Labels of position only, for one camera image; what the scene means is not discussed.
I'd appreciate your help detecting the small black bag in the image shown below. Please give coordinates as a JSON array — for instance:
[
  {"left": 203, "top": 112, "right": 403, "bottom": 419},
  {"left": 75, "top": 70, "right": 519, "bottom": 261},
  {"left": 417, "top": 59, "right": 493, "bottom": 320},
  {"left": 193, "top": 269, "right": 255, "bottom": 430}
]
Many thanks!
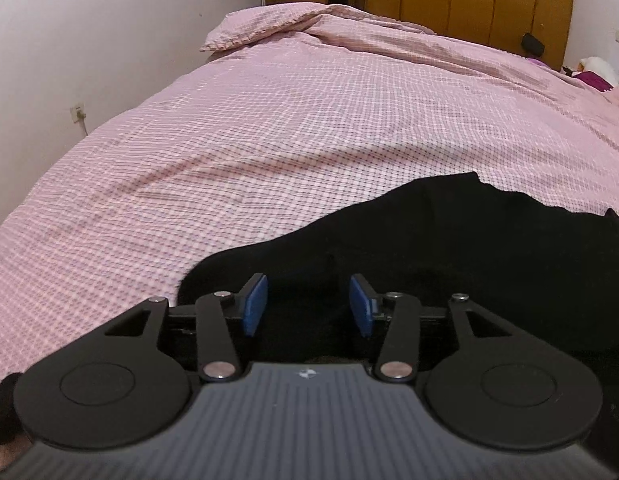
[{"left": 520, "top": 32, "right": 547, "bottom": 59}]

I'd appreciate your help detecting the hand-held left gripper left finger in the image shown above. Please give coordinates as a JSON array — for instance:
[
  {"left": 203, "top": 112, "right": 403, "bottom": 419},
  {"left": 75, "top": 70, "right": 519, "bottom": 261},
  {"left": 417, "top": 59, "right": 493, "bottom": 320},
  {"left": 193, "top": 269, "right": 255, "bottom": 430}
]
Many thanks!
[{"left": 104, "top": 273, "right": 269, "bottom": 384}]

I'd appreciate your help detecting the pink checked bed cover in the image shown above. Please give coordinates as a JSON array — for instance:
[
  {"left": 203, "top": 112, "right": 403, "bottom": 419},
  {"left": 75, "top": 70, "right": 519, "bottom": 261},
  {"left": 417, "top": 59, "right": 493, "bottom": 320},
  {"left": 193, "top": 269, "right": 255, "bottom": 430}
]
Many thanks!
[{"left": 0, "top": 2, "right": 619, "bottom": 401}]

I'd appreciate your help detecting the black garment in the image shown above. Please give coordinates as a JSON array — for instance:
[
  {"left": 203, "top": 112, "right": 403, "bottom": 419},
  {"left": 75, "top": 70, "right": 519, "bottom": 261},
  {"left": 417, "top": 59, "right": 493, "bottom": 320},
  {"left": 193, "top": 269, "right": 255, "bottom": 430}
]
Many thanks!
[{"left": 176, "top": 171, "right": 619, "bottom": 441}]

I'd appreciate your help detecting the white wall socket with plug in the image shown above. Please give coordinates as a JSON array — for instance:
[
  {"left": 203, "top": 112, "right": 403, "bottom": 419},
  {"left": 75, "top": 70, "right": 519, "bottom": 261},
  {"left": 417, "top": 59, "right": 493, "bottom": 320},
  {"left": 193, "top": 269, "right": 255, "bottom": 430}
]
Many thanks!
[{"left": 71, "top": 103, "right": 90, "bottom": 136}]

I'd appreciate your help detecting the purple cloth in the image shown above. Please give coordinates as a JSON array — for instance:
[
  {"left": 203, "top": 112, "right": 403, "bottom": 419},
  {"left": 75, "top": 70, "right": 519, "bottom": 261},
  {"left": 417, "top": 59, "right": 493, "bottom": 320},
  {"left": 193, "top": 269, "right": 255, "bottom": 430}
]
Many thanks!
[{"left": 573, "top": 71, "right": 615, "bottom": 93}]

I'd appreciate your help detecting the pink checked pillow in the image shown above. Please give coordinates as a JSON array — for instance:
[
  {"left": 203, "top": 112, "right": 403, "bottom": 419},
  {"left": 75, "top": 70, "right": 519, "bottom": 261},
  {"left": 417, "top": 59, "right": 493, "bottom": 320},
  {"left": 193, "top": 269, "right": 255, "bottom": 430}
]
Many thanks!
[{"left": 199, "top": 2, "right": 440, "bottom": 54}]

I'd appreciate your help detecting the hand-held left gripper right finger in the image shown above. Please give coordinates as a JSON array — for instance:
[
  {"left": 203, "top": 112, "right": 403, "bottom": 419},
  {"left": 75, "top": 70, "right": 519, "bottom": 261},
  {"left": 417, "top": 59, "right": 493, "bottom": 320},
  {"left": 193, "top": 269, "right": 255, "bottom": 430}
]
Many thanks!
[{"left": 350, "top": 273, "right": 516, "bottom": 384}]

